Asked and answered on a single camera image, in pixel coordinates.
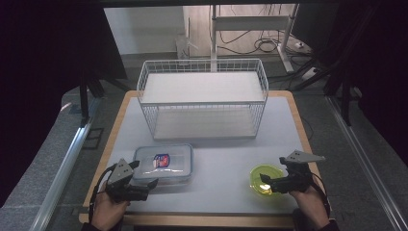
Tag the clear plastic food container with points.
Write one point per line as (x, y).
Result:
(174, 154)

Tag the person's left hand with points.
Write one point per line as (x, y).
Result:
(107, 213)

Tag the wooden table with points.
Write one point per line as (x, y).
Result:
(205, 221)

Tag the white power strip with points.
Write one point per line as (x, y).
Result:
(310, 73)

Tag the yellow-green plastic bowl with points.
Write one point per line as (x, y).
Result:
(258, 174)

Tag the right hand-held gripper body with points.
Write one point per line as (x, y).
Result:
(296, 179)

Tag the black metal stand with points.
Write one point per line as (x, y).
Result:
(84, 99)
(345, 102)

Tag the aluminium rail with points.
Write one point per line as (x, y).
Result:
(365, 160)
(64, 170)

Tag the white table mat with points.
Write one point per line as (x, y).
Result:
(221, 160)

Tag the dark curtain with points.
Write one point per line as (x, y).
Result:
(48, 64)
(378, 64)

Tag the white metal desk frame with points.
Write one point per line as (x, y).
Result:
(250, 23)

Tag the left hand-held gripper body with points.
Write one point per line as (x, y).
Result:
(120, 174)

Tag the person's right hand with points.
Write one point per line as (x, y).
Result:
(312, 207)

